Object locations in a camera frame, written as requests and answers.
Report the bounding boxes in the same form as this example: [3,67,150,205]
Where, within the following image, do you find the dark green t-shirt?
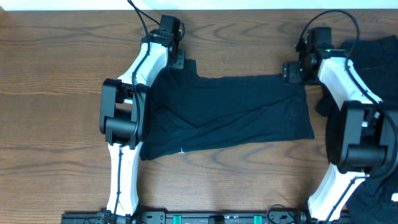
[140,60,315,161]

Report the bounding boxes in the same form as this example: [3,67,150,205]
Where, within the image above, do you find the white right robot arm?
[282,49,397,223]

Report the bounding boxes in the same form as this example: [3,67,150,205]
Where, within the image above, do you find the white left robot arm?
[99,29,185,222]

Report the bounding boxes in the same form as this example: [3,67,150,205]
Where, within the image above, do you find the pile of black clothes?
[315,35,398,224]

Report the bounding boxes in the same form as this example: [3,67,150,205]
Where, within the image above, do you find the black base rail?
[60,205,311,224]

